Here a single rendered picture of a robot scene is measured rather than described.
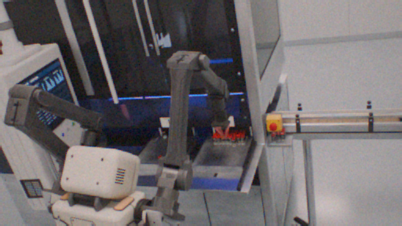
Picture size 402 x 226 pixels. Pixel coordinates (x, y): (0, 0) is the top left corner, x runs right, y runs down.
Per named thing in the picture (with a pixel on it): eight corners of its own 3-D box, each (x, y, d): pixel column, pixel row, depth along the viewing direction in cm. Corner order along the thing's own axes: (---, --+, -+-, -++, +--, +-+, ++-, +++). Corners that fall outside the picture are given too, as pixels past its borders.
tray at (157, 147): (158, 136, 227) (157, 131, 225) (198, 136, 218) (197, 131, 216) (133, 169, 198) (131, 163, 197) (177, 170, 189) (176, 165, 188)
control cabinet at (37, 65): (72, 158, 238) (27, 40, 205) (100, 157, 234) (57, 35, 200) (27, 212, 194) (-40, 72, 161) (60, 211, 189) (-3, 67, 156)
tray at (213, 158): (210, 136, 215) (210, 131, 213) (255, 136, 206) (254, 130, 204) (192, 171, 186) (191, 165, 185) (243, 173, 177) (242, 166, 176)
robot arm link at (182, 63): (162, 49, 114) (193, 50, 111) (178, 51, 126) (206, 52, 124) (155, 189, 119) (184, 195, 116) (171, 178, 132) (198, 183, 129)
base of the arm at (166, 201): (138, 209, 114) (172, 215, 108) (146, 184, 117) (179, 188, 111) (152, 215, 121) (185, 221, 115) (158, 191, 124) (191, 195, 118)
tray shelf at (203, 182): (151, 139, 229) (151, 136, 229) (265, 139, 205) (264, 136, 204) (113, 187, 189) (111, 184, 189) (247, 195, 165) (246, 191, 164)
